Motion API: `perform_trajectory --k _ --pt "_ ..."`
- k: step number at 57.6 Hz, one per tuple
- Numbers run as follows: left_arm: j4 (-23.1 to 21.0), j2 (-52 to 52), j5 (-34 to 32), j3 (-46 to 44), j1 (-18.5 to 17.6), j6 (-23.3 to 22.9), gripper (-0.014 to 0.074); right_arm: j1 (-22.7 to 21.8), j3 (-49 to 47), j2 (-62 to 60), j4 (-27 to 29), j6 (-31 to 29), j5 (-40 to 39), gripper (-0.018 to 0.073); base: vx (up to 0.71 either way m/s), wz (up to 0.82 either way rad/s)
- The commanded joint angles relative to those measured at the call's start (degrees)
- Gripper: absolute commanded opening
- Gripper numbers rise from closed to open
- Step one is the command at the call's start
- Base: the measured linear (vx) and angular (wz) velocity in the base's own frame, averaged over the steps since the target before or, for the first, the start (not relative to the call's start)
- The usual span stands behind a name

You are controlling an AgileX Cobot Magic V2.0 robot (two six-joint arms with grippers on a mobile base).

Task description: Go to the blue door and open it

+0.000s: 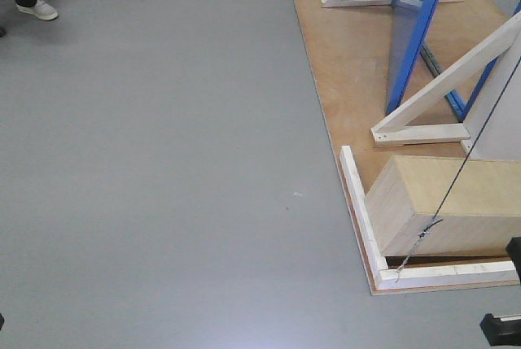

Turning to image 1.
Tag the blue door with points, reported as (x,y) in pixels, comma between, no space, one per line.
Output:
(411,20)

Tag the near white wooden brace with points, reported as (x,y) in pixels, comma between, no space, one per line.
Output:
(394,129)

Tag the near white edge batten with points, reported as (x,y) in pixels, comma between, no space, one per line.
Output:
(368,244)

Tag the plywood base platform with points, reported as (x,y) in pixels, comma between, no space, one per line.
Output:
(348,50)

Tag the light wooden box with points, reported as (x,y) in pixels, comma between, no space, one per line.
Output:
(477,204)

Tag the white shoe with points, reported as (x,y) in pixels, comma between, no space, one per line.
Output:
(41,10)

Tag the near white front batten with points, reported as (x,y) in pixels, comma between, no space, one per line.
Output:
(444,277)

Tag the black robot part right edge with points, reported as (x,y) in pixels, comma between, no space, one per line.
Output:
(513,250)

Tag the black robot part lower right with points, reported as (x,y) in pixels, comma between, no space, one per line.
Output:
(501,330)

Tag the white wall panel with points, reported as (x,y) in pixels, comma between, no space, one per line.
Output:
(494,119)

